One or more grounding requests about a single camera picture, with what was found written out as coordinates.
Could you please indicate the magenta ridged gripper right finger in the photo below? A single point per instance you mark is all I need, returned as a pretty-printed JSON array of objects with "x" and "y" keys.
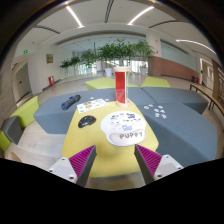
[{"x": 154, "y": 166}]

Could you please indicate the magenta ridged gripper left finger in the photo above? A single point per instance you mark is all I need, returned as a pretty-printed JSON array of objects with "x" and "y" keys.
[{"x": 75, "y": 169}]

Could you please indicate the white puppy mouse pad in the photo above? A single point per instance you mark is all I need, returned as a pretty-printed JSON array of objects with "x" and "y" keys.
[{"x": 124, "y": 128}]

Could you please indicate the black computer mouse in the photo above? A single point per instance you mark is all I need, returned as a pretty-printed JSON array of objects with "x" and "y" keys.
[{"x": 86, "y": 120}]

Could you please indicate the yellow round table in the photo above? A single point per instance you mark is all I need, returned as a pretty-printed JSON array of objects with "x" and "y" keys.
[{"x": 111, "y": 160}]

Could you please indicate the grey right bench seat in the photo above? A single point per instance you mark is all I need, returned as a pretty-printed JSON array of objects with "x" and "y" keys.
[{"x": 175, "y": 116}]

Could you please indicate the grey bench seat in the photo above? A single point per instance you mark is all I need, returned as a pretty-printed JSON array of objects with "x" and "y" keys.
[
  {"x": 175, "y": 116},
  {"x": 54, "y": 120}
]

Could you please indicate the grey left bench seat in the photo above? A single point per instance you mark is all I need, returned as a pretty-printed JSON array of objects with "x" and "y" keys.
[{"x": 54, "y": 120}]

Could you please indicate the white sticker sheet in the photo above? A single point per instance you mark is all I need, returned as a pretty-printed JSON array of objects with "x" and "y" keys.
[{"x": 91, "y": 105}]

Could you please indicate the lime green left seat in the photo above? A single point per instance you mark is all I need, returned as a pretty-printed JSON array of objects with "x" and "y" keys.
[{"x": 26, "y": 117}]

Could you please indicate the lime green seat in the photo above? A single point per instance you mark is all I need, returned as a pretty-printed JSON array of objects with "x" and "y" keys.
[
  {"x": 155, "y": 82},
  {"x": 103, "y": 83},
  {"x": 26, "y": 117}
]

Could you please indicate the lime green far right seat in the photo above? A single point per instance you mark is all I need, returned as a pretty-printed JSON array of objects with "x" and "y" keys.
[{"x": 155, "y": 82}]

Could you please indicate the dark grey small stool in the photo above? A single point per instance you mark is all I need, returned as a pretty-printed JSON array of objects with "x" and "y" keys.
[{"x": 12, "y": 129}]

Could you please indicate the wooden bench right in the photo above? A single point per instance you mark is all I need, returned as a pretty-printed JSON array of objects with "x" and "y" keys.
[{"x": 213, "y": 101}]

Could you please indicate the red fire extinguisher box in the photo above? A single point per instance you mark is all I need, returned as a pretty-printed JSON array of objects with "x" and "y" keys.
[{"x": 51, "y": 80}]

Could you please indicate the red clear cylinder container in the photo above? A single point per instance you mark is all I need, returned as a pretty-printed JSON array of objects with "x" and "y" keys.
[{"x": 121, "y": 76}]

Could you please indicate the potted green plant left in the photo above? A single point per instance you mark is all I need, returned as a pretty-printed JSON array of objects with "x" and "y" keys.
[{"x": 87, "y": 59}]

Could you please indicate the potted green plant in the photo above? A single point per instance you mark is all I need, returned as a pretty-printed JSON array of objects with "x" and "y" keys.
[
  {"x": 117, "y": 50},
  {"x": 87, "y": 59},
  {"x": 143, "y": 51}
]

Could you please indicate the potted green plant right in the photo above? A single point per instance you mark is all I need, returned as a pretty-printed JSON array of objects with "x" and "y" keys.
[{"x": 143, "y": 51}]

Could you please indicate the potted green plant centre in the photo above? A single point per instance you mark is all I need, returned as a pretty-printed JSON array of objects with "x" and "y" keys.
[{"x": 117, "y": 50}]

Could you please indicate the framed wall sign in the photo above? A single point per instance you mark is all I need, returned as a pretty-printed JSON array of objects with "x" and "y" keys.
[{"x": 49, "y": 58}]

